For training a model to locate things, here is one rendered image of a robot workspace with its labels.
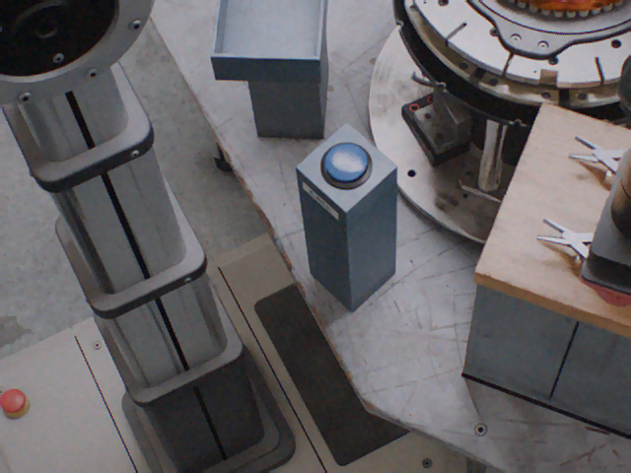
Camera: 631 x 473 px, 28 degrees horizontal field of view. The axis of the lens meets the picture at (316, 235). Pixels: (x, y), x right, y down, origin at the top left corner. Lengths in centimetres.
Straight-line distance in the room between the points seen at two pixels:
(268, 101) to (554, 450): 50
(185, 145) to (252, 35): 115
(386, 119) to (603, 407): 43
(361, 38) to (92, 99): 63
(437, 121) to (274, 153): 20
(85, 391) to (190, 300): 65
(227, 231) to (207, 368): 84
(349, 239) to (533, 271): 21
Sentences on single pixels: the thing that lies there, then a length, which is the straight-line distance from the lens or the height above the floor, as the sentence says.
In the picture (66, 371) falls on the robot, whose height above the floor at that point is 26.
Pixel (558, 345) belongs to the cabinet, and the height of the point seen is 96.
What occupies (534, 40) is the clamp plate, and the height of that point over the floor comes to 110.
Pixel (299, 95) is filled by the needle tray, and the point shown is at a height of 88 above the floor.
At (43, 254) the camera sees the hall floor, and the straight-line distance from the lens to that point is 239.
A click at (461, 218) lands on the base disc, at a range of 145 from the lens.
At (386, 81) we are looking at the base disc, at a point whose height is 80.
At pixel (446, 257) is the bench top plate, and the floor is 78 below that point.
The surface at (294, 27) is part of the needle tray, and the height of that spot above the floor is 102.
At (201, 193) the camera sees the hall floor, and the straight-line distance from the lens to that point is 239.
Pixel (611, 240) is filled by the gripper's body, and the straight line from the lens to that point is 103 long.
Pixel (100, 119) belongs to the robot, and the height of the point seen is 121.
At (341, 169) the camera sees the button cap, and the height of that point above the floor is 104.
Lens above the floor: 210
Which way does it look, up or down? 64 degrees down
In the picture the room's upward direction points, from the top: 7 degrees counter-clockwise
